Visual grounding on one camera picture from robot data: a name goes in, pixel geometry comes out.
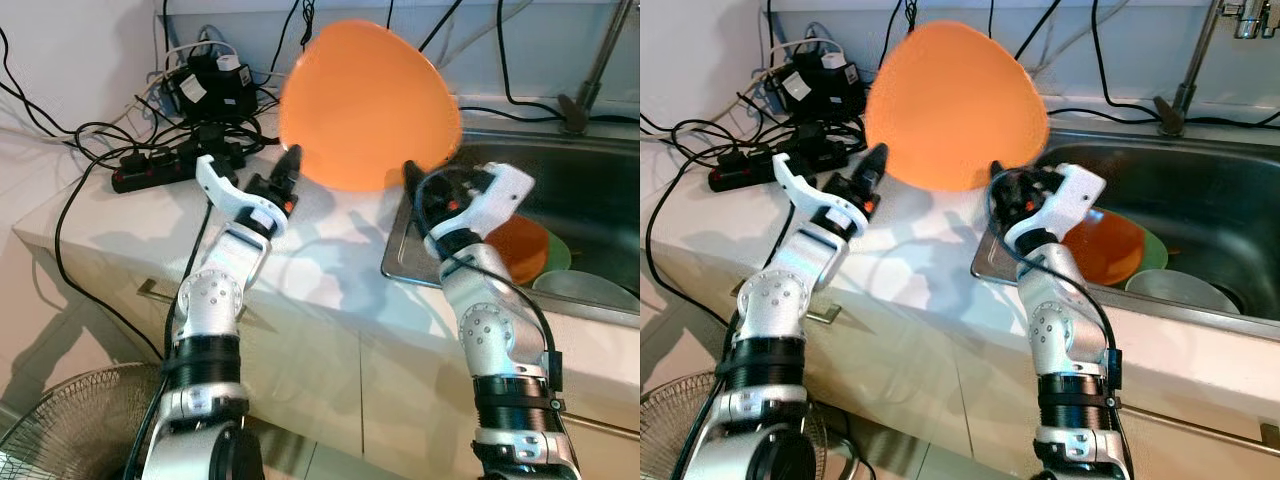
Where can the orange plastic plate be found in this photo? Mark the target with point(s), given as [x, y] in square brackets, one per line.
[370, 100]
[955, 100]

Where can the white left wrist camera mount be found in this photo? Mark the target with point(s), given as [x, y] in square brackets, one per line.
[800, 185]
[222, 185]

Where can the grey metal bowl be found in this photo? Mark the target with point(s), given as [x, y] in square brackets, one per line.
[1180, 290]
[585, 290]

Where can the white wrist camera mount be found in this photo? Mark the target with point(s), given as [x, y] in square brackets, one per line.
[1075, 195]
[500, 195]
[222, 185]
[800, 185]

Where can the orange plastic bowl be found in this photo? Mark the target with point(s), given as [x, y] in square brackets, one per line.
[525, 250]
[1110, 250]

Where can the metal water valve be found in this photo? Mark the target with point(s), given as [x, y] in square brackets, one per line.
[1255, 15]

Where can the stainless steel sink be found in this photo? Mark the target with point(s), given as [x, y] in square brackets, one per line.
[1200, 190]
[590, 190]

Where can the white kitchen cabinet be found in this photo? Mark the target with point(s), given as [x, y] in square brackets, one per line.
[350, 400]
[950, 400]

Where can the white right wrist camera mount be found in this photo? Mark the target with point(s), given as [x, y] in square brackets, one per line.
[1075, 195]
[500, 195]

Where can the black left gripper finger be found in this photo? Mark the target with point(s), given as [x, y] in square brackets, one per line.
[872, 165]
[290, 165]

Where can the black power plug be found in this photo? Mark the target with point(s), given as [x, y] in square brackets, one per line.
[215, 140]
[810, 138]

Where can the green plate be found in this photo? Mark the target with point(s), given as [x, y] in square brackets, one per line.
[560, 255]
[1157, 250]

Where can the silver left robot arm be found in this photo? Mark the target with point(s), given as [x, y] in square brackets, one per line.
[210, 300]
[780, 300]

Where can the metal faucet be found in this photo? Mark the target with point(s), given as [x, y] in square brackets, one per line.
[1195, 60]
[600, 60]

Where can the black power strip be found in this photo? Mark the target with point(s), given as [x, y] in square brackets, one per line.
[160, 170]
[755, 170]

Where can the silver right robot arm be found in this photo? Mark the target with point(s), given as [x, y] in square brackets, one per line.
[490, 330]
[1060, 330]

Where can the black labelled power adapter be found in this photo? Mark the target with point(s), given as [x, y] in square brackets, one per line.
[815, 85]
[215, 90]

